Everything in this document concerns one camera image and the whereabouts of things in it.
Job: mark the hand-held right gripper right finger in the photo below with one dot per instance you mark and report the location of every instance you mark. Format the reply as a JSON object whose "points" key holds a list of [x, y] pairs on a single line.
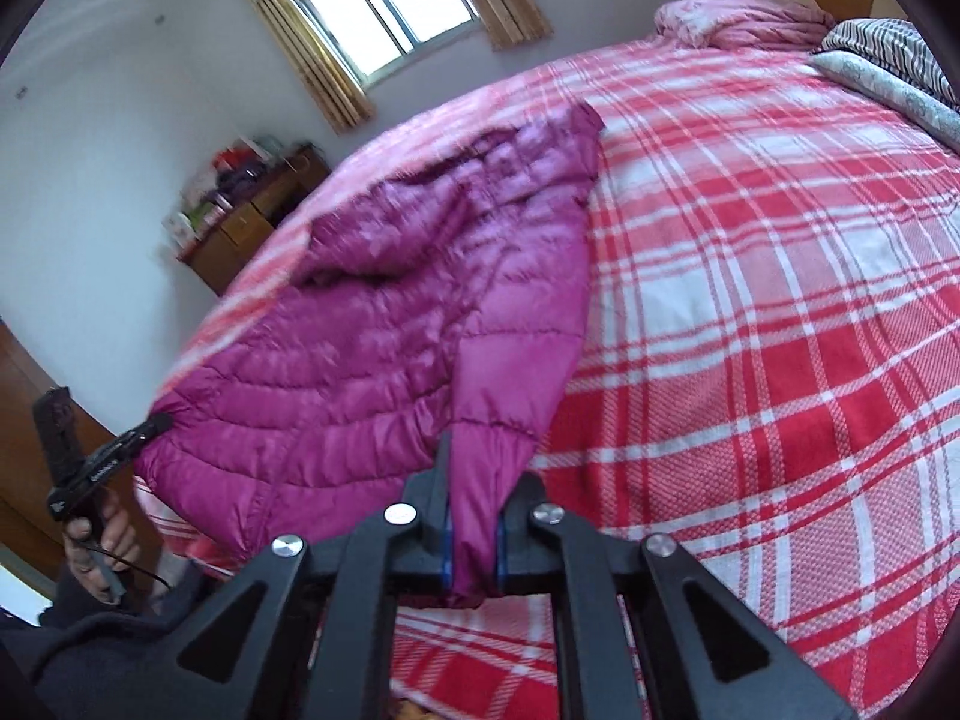
{"points": [[500, 551]]}

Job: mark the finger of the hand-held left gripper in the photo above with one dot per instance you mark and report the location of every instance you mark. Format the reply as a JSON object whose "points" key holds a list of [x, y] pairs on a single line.
{"points": [[154, 429]]}

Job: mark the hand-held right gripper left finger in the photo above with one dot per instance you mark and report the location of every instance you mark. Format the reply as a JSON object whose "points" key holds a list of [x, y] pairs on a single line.
{"points": [[447, 551]]}

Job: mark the purple puffer jacket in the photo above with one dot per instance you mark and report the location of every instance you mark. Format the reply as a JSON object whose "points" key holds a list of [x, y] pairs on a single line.
{"points": [[375, 360]]}

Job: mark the person's left forearm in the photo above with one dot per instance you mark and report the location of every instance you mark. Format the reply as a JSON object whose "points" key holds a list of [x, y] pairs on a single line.
{"points": [[90, 660]]}

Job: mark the pile of assorted clothes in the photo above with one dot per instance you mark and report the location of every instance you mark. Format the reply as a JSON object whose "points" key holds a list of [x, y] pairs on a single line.
{"points": [[236, 181]]}

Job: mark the person's left hand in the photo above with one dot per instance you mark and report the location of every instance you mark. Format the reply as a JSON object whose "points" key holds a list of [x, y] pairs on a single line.
{"points": [[112, 540]]}

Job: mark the white carton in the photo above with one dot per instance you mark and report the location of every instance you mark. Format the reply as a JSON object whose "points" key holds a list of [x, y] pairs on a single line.
{"points": [[180, 229]]}

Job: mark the brown wooden desk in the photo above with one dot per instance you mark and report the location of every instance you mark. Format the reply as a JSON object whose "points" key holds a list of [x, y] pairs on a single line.
{"points": [[255, 229]]}

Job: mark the red bag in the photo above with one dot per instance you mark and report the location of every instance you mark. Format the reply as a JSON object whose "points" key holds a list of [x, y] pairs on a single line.
{"points": [[229, 159]]}

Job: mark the red plaid bedsheet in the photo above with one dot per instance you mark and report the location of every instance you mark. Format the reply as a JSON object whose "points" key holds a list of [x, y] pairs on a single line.
{"points": [[750, 352]]}

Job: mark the small window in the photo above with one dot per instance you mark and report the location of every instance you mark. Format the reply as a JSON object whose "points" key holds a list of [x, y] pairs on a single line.
{"points": [[375, 7]]}

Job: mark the pink folded blanket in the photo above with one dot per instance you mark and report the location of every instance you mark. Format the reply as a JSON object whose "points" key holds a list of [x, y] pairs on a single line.
{"points": [[742, 22]]}

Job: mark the grey floral pillow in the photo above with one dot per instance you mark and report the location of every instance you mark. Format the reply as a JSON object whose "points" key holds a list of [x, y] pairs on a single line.
{"points": [[900, 101]]}

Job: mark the striped pillow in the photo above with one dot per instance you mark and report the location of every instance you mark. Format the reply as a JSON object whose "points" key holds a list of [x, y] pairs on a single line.
{"points": [[900, 60]]}

